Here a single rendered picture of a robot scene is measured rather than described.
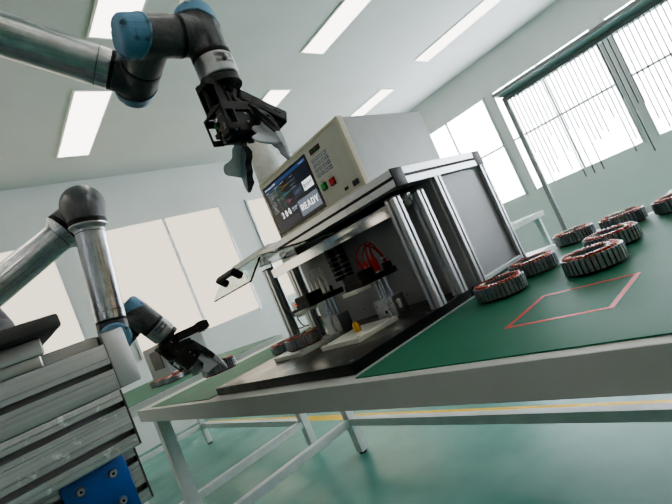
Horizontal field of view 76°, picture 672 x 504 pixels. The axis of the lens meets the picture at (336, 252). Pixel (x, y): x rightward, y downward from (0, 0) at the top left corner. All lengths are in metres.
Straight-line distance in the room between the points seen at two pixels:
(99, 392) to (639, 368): 0.69
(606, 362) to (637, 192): 6.83
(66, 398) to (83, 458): 0.09
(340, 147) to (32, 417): 0.87
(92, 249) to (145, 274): 4.67
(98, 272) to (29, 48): 0.56
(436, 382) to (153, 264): 5.52
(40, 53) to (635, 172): 6.99
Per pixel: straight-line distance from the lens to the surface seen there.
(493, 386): 0.61
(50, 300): 5.71
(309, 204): 1.31
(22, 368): 0.76
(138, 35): 0.87
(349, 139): 1.17
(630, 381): 0.54
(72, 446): 0.76
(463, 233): 1.18
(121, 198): 6.25
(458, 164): 1.29
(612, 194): 7.40
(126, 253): 5.98
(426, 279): 1.03
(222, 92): 0.87
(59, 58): 0.98
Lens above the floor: 0.92
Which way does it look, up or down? 3 degrees up
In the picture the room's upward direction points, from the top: 23 degrees counter-clockwise
